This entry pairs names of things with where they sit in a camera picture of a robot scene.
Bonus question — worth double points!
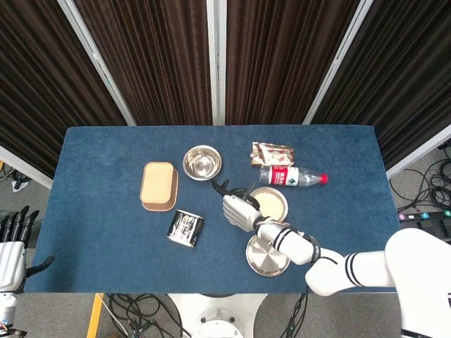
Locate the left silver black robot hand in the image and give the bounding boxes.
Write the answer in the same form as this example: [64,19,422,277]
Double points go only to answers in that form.
[0,206,54,292]

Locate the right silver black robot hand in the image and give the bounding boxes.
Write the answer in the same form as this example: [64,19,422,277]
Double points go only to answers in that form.
[210,178,264,233]

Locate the steel bowl with white powder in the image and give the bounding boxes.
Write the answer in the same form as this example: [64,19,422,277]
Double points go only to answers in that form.
[248,187,289,223]

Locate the empty deep steel bowl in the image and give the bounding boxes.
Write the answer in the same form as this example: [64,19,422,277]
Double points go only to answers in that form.
[182,145,223,182]

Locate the red label water bottle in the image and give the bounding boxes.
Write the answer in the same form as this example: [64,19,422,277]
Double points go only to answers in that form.
[259,165,330,187]

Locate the round flat metal plate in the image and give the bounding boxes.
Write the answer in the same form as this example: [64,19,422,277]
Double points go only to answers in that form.
[245,234,292,277]

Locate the black luncheon meat tin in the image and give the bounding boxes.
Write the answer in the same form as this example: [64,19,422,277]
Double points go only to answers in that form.
[166,209,206,249]

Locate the gold foil snack packet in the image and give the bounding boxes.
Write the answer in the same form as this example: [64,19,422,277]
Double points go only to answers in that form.
[249,142,295,167]

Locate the kraft paper box yellow granules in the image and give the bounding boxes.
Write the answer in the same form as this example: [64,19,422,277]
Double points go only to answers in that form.
[140,161,180,213]

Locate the blue table cloth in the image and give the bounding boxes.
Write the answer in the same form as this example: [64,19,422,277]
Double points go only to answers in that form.
[23,125,401,294]

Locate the yellow floor bar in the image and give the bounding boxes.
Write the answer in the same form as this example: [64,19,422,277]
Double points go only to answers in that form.
[86,292,105,338]

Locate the dark pleated partition panel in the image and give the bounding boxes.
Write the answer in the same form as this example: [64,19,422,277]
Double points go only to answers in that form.
[0,0,137,189]
[216,0,362,127]
[302,0,451,180]
[58,0,218,127]

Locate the black power strip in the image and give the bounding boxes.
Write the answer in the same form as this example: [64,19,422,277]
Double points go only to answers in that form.
[397,209,451,244]

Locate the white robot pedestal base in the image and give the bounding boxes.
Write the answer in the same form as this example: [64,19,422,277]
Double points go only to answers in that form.
[168,294,269,338]

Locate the black floor cable bundle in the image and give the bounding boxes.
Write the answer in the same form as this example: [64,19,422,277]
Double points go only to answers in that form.
[104,294,184,338]
[389,147,451,212]

